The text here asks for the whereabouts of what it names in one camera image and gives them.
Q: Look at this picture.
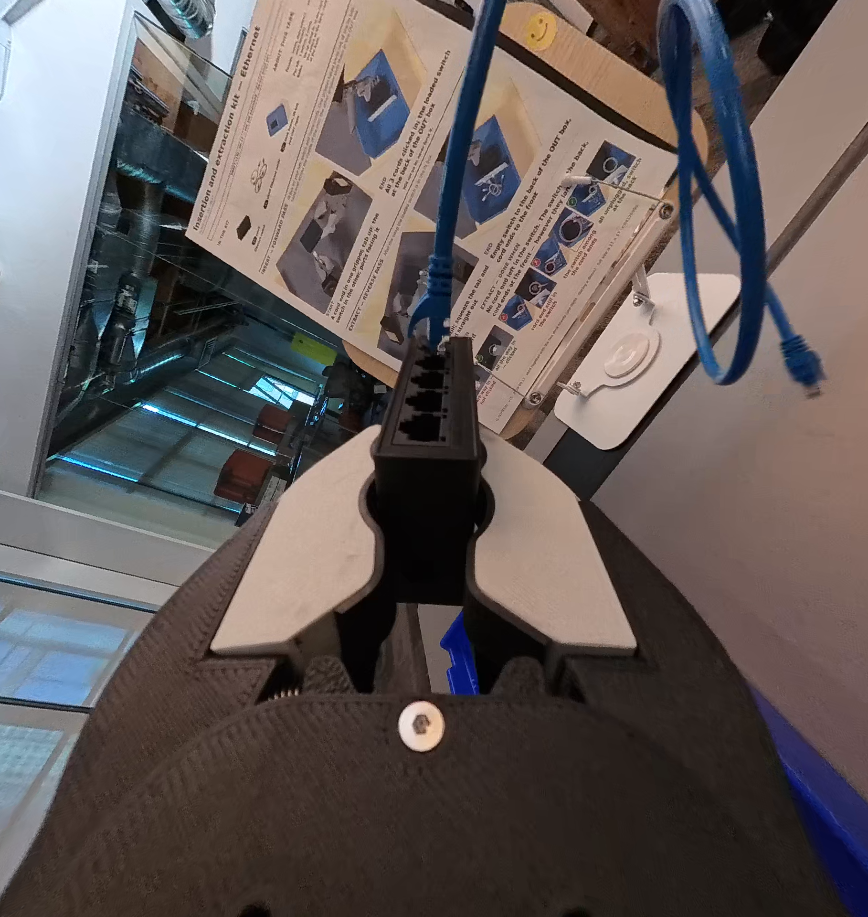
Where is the blue plastic bin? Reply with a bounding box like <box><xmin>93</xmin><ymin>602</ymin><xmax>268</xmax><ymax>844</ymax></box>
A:
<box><xmin>438</xmin><ymin>612</ymin><xmax>868</xmax><ymax>917</ymax></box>

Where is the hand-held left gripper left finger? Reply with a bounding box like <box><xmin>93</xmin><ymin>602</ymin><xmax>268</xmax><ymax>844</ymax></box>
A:
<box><xmin>211</xmin><ymin>424</ymin><xmax>401</xmax><ymax>693</ymax></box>

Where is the black network switch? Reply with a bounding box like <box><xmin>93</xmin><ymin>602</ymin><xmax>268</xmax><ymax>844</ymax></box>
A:
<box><xmin>371</xmin><ymin>337</ymin><xmax>488</xmax><ymax>606</ymax></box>

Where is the white board stand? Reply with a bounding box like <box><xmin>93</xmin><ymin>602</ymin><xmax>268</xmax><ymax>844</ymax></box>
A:
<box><xmin>526</xmin><ymin>271</ymin><xmax>743</xmax><ymax>452</ymax></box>

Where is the instruction poster board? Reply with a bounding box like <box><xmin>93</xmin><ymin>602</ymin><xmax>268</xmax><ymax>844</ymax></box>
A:
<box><xmin>185</xmin><ymin>0</ymin><xmax>709</xmax><ymax>436</ymax></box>

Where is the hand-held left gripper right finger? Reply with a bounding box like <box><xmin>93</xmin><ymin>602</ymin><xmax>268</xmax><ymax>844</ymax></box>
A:
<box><xmin>466</xmin><ymin>433</ymin><xmax>637</xmax><ymax>690</ymax></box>

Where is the blue ethernet cable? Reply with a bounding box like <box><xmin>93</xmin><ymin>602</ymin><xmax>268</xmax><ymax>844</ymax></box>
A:
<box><xmin>405</xmin><ymin>0</ymin><xmax>826</xmax><ymax>398</ymax></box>

